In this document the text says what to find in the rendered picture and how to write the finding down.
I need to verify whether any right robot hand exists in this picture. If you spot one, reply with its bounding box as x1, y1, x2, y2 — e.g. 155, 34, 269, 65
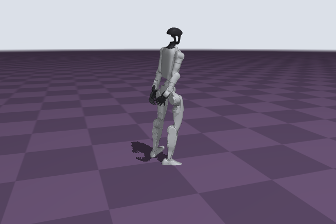
154, 91, 169, 106

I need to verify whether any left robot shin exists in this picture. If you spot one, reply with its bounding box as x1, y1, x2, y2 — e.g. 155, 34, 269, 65
152, 119, 163, 151

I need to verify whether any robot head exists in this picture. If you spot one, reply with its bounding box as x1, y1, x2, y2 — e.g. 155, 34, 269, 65
166, 27, 183, 49

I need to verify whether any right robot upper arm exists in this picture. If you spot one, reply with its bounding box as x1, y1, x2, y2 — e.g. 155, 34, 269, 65
171, 50, 184, 77

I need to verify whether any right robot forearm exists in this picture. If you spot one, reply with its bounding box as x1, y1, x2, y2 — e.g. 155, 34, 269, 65
163, 73, 180, 98

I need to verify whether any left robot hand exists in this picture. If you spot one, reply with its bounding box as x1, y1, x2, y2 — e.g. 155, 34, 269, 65
149, 85, 157, 105

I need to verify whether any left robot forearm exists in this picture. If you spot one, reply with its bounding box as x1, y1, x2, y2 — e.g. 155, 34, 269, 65
153, 70, 162, 90

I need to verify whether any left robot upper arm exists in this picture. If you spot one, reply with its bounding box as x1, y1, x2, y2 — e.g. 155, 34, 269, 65
157, 47, 164, 73

